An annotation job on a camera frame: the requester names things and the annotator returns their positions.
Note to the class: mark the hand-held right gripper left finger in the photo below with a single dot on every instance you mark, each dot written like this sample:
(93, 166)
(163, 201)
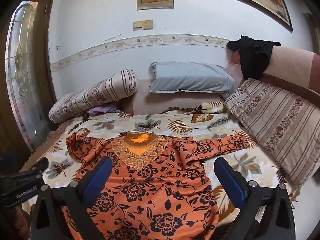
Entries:
(98, 177)

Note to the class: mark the grey pillow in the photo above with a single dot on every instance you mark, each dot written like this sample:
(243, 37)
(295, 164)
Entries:
(190, 78)

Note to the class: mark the leaf print blanket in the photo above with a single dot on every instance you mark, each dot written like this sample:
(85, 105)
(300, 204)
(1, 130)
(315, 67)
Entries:
(110, 120)

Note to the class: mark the purple cloth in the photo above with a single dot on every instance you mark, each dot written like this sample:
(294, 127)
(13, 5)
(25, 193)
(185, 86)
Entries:
(98, 110)

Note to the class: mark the striped bolster pillow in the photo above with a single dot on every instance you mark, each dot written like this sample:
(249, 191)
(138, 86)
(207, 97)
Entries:
(100, 92)

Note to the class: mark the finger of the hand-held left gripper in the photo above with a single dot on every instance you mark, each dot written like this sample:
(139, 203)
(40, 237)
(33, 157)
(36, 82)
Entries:
(40, 166)

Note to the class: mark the wooden door with glass panel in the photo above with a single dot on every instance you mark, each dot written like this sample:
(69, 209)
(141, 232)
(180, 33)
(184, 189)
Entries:
(22, 67)

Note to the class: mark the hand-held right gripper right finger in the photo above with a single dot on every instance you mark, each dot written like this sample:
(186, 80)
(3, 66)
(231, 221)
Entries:
(228, 182)

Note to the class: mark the black garment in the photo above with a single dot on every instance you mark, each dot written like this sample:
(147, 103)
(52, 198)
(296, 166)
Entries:
(252, 60)

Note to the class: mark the striped flat pillow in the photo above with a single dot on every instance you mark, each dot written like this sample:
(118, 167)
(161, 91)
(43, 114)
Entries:
(275, 120)

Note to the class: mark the pink upholstered headboard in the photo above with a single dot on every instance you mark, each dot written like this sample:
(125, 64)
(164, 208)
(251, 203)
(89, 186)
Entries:
(292, 62)

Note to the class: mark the orange floral dress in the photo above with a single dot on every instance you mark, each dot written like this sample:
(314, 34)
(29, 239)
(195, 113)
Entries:
(155, 192)

